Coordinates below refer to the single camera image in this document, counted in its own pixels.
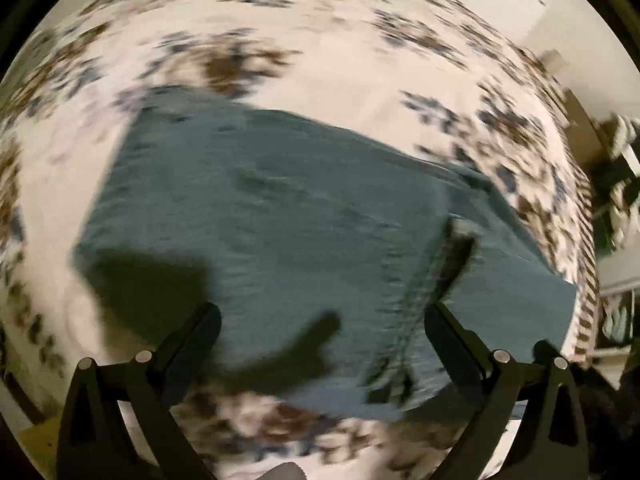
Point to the white shelf unit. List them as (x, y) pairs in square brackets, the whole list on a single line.
[(617, 240)]

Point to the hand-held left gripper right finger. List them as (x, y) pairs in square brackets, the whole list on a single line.
[(450, 337)]

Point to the floral printed bedsheet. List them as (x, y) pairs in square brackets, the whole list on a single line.
[(320, 75)]

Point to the blue-grey pants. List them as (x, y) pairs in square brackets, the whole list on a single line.
[(280, 240)]

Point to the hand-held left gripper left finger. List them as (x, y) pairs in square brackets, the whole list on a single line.
[(192, 340)]

